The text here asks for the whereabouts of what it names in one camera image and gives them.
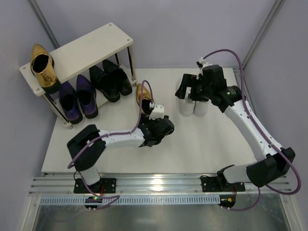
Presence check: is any white sneaker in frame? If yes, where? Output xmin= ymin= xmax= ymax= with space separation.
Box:
xmin=177 ymin=77 xmax=194 ymax=117
xmin=193 ymin=101 xmax=209 ymax=117

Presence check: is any gold loafer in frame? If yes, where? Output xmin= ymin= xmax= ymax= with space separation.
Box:
xmin=136 ymin=84 xmax=154 ymax=115
xmin=30 ymin=43 xmax=61 ymax=94

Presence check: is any black loafer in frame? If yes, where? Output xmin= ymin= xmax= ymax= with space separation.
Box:
xmin=102 ymin=60 xmax=132 ymax=96
xmin=89 ymin=65 xmax=120 ymax=103

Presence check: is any purple loafer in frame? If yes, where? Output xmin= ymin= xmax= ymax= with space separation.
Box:
xmin=59 ymin=82 xmax=83 ymax=125
xmin=76 ymin=75 xmax=98 ymax=119

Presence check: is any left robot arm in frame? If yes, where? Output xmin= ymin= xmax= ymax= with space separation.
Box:
xmin=67 ymin=115 xmax=175 ymax=186

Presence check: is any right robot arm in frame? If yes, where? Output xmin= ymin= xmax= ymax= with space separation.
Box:
xmin=175 ymin=65 xmax=295 ymax=187

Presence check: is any white two-tier shoe shelf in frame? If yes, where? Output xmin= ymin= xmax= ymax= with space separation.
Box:
xmin=19 ymin=22 xmax=138 ymax=129

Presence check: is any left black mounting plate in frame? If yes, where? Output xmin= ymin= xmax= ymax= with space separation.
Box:
xmin=73 ymin=178 xmax=116 ymax=194

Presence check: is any black mounting plate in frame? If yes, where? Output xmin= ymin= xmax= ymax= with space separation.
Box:
xmin=73 ymin=178 xmax=116 ymax=194
xmin=200 ymin=175 xmax=245 ymax=193

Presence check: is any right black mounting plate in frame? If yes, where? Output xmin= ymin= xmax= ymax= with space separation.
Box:
xmin=200 ymin=175 xmax=245 ymax=193

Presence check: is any left black controller board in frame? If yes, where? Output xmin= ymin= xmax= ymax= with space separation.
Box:
xmin=84 ymin=196 xmax=103 ymax=212

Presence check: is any black controller board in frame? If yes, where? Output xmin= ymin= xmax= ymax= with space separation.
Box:
xmin=218 ymin=197 xmax=236 ymax=210
xmin=84 ymin=196 xmax=103 ymax=212

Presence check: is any right black controller board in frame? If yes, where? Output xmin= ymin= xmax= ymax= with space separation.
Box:
xmin=218 ymin=197 xmax=236 ymax=210

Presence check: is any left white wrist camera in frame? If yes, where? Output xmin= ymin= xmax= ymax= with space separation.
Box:
xmin=149 ymin=103 xmax=165 ymax=120

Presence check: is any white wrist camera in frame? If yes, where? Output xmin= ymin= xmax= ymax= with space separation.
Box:
xmin=196 ymin=57 xmax=212 ymax=73
xmin=149 ymin=103 xmax=165 ymax=120

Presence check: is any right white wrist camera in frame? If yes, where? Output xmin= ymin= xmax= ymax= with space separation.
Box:
xmin=196 ymin=57 xmax=212 ymax=73

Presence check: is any right aluminium floor rail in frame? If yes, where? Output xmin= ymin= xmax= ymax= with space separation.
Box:
xmin=231 ymin=66 xmax=268 ymax=148

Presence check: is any slotted grey cable duct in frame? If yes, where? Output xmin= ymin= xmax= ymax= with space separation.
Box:
xmin=39 ymin=194 xmax=220 ymax=205

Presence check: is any right aluminium frame post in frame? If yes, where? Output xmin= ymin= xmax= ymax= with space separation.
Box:
xmin=242 ymin=0 xmax=285 ymax=69

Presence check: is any aluminium frame post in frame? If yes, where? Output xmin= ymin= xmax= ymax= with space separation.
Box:
xmin=242 ymin=0 xmax=285 ymax=69
xmin=27 ymin=0 xmax=60 ymax=49

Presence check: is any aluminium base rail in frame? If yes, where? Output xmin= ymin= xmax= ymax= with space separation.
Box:
xmin=28 ymin=173 xmax=292 ymax=196

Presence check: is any left aluminium frame post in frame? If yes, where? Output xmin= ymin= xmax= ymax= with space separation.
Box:
xmin=27 ymin=0 xmax=60 ymax=49

